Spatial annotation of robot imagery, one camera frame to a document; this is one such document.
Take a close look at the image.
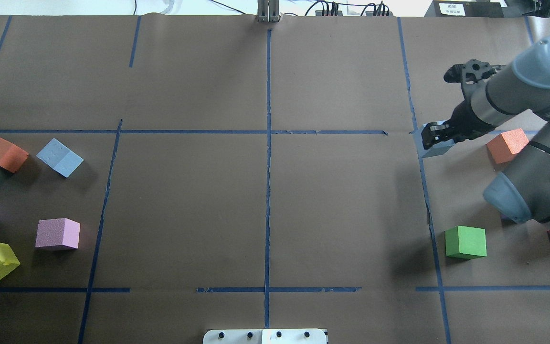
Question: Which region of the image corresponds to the orange foam block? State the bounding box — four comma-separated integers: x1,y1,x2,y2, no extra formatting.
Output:
0,137,29,173
486,128,529,165

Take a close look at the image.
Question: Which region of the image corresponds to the pink foam block left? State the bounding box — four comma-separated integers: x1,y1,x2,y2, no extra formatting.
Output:
34,218,81,251

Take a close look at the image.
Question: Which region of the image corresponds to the white mounting plate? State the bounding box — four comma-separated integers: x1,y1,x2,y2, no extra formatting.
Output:
202,328,329,344

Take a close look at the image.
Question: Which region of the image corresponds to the orange foam block left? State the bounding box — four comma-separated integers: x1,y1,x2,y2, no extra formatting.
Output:
0,137,29,173

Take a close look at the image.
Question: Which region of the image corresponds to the orange foam block right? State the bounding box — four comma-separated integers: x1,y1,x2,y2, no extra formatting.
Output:
486,128,529,165

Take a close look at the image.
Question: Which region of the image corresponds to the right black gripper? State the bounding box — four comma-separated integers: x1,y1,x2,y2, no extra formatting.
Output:
421,103,490,150

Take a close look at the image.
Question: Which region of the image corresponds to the green foam block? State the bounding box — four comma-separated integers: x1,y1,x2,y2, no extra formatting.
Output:
444,225,487,259

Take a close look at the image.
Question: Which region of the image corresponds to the black box with label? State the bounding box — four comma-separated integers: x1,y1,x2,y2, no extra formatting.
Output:
424,0,504,18

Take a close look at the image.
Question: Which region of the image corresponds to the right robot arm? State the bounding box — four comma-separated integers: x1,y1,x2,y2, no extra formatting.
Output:
413,36,550,229

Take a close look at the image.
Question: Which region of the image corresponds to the aluminium frame post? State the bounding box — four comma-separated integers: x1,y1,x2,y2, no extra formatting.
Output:
257,0,281,22

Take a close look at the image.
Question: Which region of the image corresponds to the light blue foam block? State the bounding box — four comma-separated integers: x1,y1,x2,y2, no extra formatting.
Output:
412,120,455,158
36,139,84,178

